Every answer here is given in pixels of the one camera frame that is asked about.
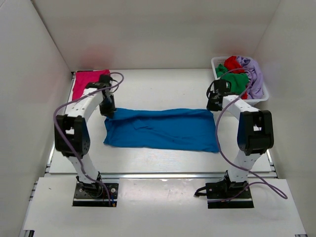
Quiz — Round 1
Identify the blue t shirt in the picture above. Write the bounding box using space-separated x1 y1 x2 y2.
104 108 219 153

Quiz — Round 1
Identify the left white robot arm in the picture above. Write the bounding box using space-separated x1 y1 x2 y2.
54 74 119 198

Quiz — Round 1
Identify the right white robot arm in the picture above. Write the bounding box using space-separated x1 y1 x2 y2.
206 79 274 198

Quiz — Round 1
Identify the green t shirt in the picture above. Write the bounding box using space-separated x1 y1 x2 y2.
215 64 249 95

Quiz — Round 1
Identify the white plastic basket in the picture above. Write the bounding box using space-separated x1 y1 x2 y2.
211 56 269 106

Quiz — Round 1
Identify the red t shirt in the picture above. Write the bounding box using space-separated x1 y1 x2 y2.
223 55 248 100

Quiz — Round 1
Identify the lavender t shirt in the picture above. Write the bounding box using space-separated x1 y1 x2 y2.
236 56 264 99

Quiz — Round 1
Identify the folded pink t shirt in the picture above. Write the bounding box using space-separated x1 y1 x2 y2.
72 70 110 100

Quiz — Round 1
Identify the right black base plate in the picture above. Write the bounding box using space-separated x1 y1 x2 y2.
194 180 254 209

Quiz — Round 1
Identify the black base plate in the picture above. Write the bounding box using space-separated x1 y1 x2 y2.
194 180 254 209
73 176 119 207

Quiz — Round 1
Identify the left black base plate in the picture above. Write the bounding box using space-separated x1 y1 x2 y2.
73 176 119 207

